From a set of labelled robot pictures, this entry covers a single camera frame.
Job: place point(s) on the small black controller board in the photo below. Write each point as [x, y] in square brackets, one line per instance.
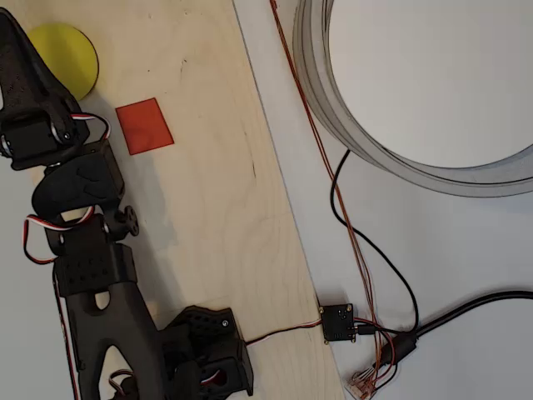
[338, 323]

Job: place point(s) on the large grey round container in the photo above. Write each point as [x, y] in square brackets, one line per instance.
[316, 83]

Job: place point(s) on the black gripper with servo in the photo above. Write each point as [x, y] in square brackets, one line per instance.
[37, 109]

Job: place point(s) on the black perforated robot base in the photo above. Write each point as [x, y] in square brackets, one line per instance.
[208, 329]

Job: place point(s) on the light plywood board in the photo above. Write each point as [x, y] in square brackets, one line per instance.
[208, 187]

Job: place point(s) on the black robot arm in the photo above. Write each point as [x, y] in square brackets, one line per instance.
[87, 183]

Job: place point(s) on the yellow round sponge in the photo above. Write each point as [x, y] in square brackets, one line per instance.
[71, 58]

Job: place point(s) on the red square plate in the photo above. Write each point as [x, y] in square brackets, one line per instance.
[143, 125]

